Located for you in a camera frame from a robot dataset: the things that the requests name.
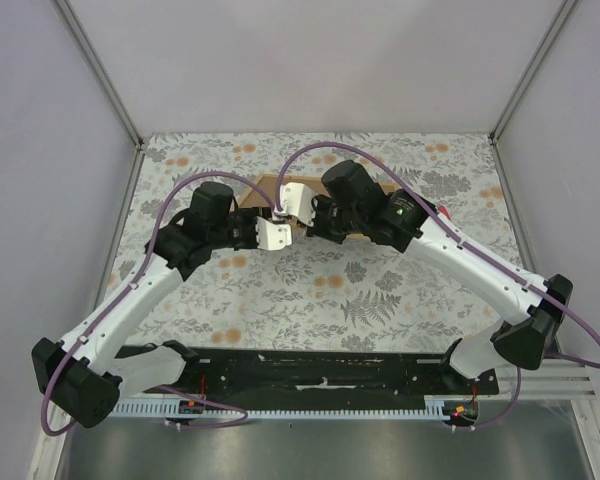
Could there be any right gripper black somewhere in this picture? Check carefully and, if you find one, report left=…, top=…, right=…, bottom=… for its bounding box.
left=297, top=193, right=365, bottom=246

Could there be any wooden picture frame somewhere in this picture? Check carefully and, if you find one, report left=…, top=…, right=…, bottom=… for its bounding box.
left=237, top=173, right=399, bottom=235

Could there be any red black screwdriver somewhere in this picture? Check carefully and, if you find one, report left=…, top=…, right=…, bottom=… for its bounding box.
left=438, top=206, right=451, bottom=220

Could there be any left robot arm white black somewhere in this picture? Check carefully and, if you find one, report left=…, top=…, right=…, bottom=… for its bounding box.
left=32, top=173, right=274, bottom=436

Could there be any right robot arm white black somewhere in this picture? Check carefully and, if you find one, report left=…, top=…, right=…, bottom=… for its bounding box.
left=307, top=160, right=573, bottom=394

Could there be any floral patterned table mat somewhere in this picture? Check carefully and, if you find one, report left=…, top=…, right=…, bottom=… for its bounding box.
left=109, top=133, right=519, bottom=352

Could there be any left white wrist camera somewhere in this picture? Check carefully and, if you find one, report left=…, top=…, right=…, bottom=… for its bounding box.
left=255, top=217, right=293, bottom=251

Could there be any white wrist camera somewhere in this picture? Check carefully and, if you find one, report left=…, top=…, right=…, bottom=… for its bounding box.
left=275, top=182, right=317, bottom=226
left=255, top=217, right=293, bottom=251

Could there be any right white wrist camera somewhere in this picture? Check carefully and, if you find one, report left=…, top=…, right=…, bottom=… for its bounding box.
left=275, top=182, right=317, bottom=226

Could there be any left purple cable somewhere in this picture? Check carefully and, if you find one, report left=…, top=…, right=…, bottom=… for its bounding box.
left=39, top=171, right=281, bottom=438

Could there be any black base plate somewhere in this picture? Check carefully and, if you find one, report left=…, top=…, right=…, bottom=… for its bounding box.
left=114, top=344, right=501, bottom=414

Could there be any white slotted cable duct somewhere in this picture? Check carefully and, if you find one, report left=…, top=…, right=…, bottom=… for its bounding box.
left=110, top=395, right=451, bottom=421

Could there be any left aluminium corner post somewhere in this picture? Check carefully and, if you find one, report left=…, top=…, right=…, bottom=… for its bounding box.
left=50, top=0, right=144, bottom=150

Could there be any aluminium corner post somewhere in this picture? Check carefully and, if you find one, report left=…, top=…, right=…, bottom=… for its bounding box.
left=488, top=0, right=581, bottom=142
left=50, top=0, right=144, bottom=150

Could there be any right aluminium corner post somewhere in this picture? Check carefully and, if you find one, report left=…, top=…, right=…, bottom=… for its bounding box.
left=488, top=0, right=581, bottom=142

